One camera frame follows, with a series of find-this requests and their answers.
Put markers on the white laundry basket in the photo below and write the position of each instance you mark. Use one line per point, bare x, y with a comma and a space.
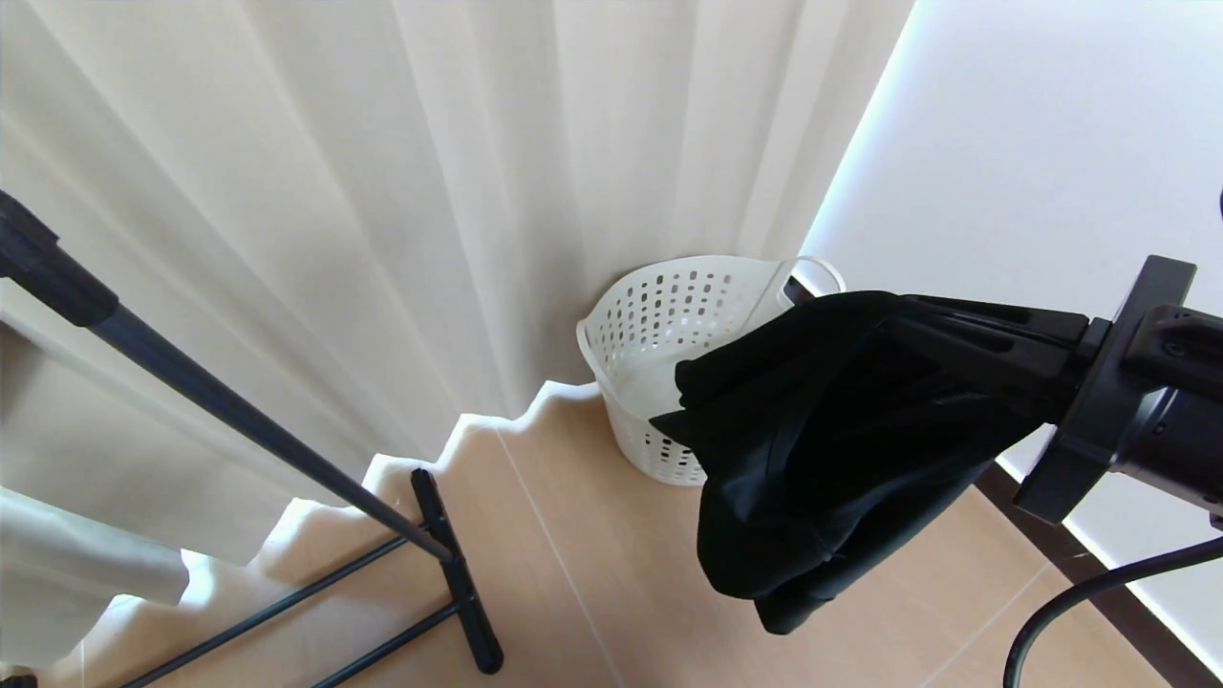
659, 306

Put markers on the beige curtain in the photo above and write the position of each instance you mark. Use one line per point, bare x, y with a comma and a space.
334, 191

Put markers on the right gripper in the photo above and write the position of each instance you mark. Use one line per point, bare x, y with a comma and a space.
1137, 411

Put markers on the black clothes rack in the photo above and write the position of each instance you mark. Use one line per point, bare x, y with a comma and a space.
220, 401

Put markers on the black garment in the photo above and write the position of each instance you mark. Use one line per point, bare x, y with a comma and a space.
822, 459

